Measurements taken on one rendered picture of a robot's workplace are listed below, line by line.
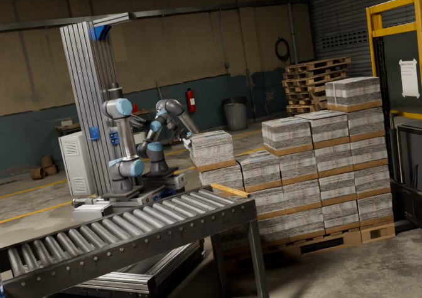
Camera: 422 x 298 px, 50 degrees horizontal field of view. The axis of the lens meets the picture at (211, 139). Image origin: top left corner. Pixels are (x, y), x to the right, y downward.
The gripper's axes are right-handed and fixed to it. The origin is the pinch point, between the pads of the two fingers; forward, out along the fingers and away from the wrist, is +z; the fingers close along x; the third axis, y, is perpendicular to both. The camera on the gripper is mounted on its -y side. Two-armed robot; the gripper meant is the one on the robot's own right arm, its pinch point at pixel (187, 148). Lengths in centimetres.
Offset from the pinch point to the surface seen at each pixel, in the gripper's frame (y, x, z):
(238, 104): 145, 672, 128
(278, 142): 55, -19, 38
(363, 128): 114, -19, 73
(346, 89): 121, -19, 40
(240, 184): 13.3, -19.0, 42.9
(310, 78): 281, 558, 160
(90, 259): -67, -130, -14
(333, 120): 98, -19, 52
